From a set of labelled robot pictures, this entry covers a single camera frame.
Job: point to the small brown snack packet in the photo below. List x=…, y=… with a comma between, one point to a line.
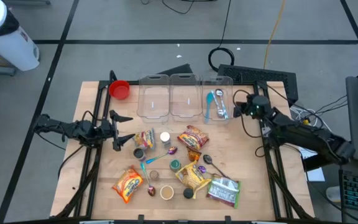
x=194, y=154

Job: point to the green red noodle pack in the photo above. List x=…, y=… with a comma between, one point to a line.
x=224, y=191

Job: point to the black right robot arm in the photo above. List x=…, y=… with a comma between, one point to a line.
x=303, y=137

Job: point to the green lid herb jar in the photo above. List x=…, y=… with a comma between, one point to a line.
x=175, y=165

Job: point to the silver spoon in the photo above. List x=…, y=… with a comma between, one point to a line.
x=220, y=113
x=219, y=92

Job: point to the clear plastic bin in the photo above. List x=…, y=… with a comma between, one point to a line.
x=186, y=99
x=229, y=93
x=153, y=99

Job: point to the black lid purple label jar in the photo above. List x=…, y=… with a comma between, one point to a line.
x=139, y=153

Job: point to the yellow Maruchan ramen pack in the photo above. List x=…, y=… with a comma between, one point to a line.
x=191, y=179

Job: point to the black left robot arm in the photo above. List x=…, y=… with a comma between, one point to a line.
x=70, y=129

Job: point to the white trash can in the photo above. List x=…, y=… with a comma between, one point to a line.
x=8, y=46

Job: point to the white lid seasoning jar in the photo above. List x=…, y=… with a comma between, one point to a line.
x=165, y=137

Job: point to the black perforated case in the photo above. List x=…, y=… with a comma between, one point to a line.
x=259, y=76

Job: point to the black flat panel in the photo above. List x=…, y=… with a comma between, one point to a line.
x=179, y=70

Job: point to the red orange noodle pack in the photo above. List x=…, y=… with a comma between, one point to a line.
x=194, y=137

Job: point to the white paper sheet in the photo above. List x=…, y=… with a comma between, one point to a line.
x=317, y=175

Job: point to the red bowl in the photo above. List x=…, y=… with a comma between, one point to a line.
x=119, y=90

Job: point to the yellow white noodle pack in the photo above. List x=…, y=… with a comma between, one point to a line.
x=145, y=139

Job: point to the black table frame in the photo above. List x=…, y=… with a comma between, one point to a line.
x=103, y=83

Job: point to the black lid chili powder jar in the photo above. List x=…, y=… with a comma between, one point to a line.
x=188, y=193

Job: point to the tan lid furikake jar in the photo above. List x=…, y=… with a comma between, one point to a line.
x=167, y=192

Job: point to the purple spoon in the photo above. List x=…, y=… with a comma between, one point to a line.
x=201, y=169

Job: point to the white computer mouse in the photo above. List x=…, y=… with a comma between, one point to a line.
x=333, y=193

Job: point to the black spoon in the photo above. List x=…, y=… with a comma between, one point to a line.
x=208, y=159

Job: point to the orange Maruchan ramen pack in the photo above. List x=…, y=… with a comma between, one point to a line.
x=128, y=184

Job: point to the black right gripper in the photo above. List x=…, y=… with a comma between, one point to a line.
x=242, y=109

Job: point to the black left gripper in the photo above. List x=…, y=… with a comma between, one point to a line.
x=109, y=130

